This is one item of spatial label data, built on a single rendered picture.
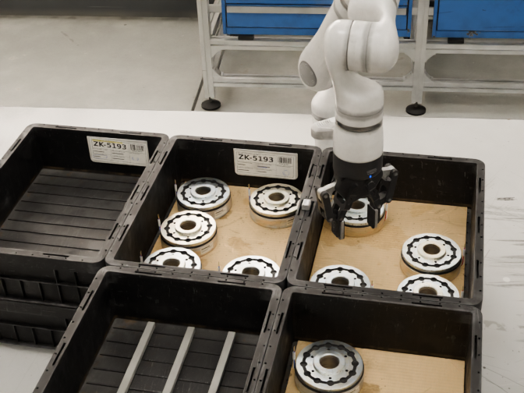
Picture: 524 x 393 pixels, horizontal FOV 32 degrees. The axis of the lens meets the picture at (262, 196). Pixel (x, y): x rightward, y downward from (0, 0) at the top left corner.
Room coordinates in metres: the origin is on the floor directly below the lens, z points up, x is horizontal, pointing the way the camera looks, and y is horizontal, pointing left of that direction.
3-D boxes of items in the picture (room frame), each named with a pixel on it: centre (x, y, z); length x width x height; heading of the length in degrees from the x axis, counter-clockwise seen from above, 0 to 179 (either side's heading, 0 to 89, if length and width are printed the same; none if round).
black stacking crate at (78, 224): (1.35, 0.36, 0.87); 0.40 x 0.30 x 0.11; 167
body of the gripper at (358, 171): (1.13, -0.15, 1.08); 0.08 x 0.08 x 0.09
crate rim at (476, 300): (1.21, -0.22, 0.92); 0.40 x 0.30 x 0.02; 167
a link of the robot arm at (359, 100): (1.14, -0.14, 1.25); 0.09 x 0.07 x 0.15; 73
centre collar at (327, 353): (0.94, -0.09, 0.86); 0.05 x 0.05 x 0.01
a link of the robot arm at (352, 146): (1.15, -0.14, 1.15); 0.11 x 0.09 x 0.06; 24
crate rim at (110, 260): (1.28, 0.07, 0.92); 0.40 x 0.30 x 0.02; 167
